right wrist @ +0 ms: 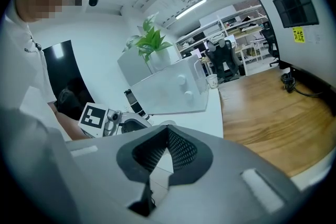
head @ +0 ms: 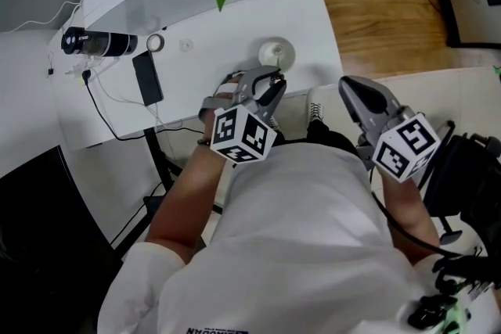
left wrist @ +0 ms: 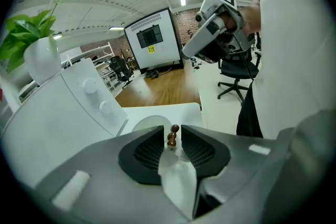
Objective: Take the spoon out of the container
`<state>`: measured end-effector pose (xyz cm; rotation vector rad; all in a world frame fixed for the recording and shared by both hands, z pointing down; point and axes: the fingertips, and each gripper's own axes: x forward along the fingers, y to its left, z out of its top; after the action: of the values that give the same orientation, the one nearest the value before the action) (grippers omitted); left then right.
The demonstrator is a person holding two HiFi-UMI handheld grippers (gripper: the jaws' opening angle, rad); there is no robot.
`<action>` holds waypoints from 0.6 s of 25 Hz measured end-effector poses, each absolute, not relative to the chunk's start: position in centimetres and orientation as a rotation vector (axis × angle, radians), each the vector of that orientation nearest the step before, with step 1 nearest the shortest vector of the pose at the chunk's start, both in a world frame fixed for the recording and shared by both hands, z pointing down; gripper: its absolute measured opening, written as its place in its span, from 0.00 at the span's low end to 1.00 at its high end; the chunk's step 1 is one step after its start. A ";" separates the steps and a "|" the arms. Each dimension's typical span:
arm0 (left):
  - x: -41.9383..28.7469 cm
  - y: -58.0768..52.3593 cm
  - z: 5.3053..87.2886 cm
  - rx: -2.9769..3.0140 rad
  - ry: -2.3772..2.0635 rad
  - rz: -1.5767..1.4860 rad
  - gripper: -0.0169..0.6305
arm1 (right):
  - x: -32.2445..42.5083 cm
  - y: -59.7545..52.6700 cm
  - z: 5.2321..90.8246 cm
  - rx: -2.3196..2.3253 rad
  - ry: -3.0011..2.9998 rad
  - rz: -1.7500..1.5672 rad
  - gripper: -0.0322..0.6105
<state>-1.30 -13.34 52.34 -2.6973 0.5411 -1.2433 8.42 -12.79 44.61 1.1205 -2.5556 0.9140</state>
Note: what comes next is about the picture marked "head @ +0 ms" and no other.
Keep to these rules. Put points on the white power strip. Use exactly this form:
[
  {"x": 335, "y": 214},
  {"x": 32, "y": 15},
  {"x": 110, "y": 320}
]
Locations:
[{"x": 92, "y": 64}]

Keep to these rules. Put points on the black smartphone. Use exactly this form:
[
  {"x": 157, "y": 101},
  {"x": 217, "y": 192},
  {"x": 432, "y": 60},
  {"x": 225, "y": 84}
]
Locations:
[{"x": 148, "y": 78}]

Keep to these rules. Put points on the grey white cup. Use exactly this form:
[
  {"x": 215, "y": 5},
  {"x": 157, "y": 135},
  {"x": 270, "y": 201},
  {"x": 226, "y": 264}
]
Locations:
[{"x": 287, "y": 54}]

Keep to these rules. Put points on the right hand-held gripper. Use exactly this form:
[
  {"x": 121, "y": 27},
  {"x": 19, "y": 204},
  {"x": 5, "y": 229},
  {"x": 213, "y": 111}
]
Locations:
[{"x": 407, "y": 146}]

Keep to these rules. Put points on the person's left hand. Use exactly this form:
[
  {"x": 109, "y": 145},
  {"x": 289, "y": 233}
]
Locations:
[{"x": 233, "y": 79}]

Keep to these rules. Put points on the black table leg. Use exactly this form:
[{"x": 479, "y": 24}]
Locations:
[{"x": 156, "y": 156}]

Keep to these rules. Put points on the person's right forearm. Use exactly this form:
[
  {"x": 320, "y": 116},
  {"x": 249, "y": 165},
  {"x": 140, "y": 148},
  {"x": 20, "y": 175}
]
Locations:
[{"x": 407, "y": 207}]

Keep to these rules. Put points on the person's white t-shirt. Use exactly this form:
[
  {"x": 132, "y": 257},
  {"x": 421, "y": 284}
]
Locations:
[{"x": 293, "y": 227}]

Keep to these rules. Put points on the black chest-mounted device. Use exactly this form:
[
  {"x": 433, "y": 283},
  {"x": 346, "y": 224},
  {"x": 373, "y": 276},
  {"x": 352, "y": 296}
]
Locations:
[{"x": 430, "y": 309}]

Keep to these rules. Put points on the black binder clip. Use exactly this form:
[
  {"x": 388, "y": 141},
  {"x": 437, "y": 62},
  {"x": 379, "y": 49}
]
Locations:
[{"x": 50, "y": 71}]

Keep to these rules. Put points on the person's black trousers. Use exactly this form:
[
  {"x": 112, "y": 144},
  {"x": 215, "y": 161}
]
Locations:
[{"x": 325, "y": 137}]

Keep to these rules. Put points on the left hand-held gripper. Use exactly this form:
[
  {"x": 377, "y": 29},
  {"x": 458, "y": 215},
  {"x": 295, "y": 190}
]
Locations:
[{"x": 242, "y": 137}]

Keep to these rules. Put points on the black water bottle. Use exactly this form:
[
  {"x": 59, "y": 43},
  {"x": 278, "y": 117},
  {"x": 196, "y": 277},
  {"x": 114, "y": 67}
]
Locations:
[{"x": 109, "y": 43}]

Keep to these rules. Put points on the wooden table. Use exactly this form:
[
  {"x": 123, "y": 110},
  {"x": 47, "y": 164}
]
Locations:
[{"x": 372, "y": 11}]

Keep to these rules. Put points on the black swivel chair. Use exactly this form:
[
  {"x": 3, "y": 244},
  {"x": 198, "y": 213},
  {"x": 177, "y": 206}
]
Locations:
[{"x": 469, "y": 176}]

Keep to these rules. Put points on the person's left forearm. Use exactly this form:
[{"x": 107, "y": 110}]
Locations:
[{"x": 184, "y": 199}]

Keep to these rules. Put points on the person's white shoe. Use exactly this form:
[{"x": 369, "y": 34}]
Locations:
[
  {"x": 316, "y": 105},
  {"x": 275, "y": 125}
]

